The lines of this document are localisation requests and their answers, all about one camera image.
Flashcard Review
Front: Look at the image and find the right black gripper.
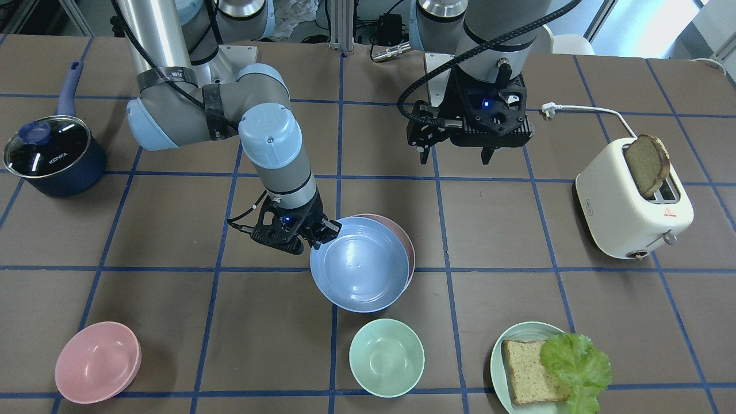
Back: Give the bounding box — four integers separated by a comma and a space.
250, 192, 342, 255

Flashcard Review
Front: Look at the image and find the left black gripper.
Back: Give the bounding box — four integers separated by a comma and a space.
407, 69, 534, 165

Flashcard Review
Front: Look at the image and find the blue plate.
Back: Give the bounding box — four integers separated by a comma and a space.
309, 216, 410, 313

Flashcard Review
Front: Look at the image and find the pink plate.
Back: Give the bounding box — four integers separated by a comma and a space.
355, 214, 416, 289

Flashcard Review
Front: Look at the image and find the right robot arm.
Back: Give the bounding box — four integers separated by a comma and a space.
112, 1, 341, 255

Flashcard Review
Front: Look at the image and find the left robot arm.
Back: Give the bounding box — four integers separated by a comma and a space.
407, 1, 550, 164

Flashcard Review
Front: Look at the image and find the green bowl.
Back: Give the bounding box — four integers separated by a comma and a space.
348, 318, 426, 398

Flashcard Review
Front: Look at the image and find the cream toaster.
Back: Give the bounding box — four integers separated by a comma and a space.
574, 138, 695, 259

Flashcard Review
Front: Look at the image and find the light green plate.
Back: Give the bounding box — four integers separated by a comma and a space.
489, 321, 570, 413

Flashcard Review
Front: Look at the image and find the bread slice in toaster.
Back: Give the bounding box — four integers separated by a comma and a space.
623, 134, 671, 199

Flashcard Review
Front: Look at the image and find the bread slice on plate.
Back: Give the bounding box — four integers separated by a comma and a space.
502, 340, 572, 406

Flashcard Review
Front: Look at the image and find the pink bowl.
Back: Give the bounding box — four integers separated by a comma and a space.
55, 321, 142, 404

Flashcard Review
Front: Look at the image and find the green lettuce leaf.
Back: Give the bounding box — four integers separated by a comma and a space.
540, 333, 612, 413

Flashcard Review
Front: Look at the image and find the glass pot lid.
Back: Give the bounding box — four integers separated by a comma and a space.
3, 115, 93, 178

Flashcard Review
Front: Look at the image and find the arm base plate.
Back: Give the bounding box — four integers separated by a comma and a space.
213, 45, 258, 79
425, 52, 455, 107

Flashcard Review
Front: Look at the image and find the white toaster power cable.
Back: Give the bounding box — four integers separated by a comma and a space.
542, 102, 639, 139

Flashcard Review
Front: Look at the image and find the aluminium frame post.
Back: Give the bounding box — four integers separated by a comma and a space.
324, 1, 355, 55

